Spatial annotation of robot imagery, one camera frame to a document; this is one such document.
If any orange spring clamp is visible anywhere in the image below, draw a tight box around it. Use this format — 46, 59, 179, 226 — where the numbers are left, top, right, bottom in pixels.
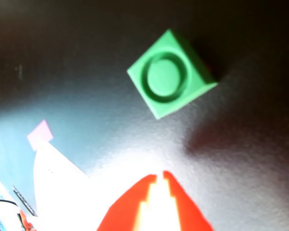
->
18, 209, 36, 231

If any black mat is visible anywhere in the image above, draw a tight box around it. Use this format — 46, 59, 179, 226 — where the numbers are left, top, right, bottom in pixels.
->
0, 0, 289, 231

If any thin black ruler strip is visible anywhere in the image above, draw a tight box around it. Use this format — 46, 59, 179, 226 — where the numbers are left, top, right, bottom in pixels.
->
12, 184, 38, 217

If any pink tape strip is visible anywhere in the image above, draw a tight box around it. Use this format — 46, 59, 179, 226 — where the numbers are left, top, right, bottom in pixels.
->
26, 119, 54, 152

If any thin black cable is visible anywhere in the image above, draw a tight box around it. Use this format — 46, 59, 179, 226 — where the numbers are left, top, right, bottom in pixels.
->
0, 198, 18, 208

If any white numbered grid paper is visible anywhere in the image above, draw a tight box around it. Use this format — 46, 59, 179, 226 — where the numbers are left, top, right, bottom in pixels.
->
33, 140, 159, 231

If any green cube with round recess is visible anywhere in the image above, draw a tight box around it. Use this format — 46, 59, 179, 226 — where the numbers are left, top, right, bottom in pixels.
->
127, 28, 219, 120

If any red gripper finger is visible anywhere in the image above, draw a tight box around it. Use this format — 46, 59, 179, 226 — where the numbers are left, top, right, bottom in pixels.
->
96, 174, 158, 231
162, 170, 214, 231

